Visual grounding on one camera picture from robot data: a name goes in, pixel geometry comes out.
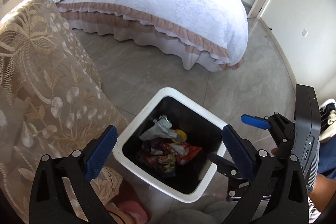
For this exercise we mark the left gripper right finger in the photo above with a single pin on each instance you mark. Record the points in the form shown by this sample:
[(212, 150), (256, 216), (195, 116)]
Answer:
[(276, 192)]

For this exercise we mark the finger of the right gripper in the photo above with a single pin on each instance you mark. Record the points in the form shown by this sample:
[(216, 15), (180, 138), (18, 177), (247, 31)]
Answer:
[(256, 122), (236, 183)]

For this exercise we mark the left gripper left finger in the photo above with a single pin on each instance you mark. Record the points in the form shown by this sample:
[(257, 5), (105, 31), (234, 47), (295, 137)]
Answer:
[(49, 201)]

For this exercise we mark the clear plastic bag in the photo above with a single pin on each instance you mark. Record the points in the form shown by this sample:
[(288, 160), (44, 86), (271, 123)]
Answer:
[(161, 129)]

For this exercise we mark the red instant noodle bag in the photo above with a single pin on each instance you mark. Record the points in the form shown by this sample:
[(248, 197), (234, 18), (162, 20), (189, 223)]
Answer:
[(182, 152)]

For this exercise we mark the white square trash bin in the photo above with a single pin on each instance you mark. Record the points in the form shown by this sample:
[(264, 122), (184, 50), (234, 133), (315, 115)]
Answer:
[(206, 175)]

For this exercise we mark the white sneaker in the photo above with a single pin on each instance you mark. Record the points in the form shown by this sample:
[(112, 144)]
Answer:
[(327, 111)]

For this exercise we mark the black bin liner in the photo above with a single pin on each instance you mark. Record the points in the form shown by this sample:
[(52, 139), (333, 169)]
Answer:
[(200, 132)]

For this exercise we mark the pink slipper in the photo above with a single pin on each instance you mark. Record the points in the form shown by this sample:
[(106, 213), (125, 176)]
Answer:
[(126, 207)]

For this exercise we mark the embroidered beige tablecloth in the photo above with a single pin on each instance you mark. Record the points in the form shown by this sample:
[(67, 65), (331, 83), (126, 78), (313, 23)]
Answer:
[(51, 97)]

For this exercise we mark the bed with lavender quilt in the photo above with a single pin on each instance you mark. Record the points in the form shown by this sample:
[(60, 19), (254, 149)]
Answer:
[(218, 27)]

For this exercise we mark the white wall socket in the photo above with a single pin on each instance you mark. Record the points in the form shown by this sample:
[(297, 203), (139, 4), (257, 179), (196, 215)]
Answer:
[(304, 33)]

